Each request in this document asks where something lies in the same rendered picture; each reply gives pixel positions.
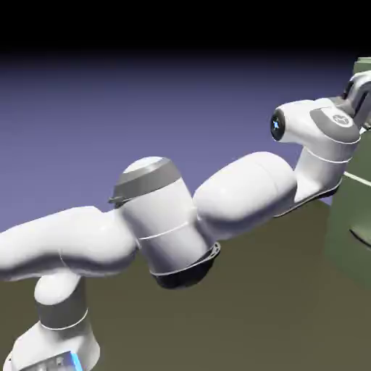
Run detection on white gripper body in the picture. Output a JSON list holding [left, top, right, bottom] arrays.
[[343, 70, 371, 129]]

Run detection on green drawer front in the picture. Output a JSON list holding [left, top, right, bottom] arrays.
[[345, 126, 371, 185], [324, 172, 371, 290], [353, 61, 371, 77]]

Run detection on green cabinet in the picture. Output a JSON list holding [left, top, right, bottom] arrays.
[[323, 57, 371, 291]]

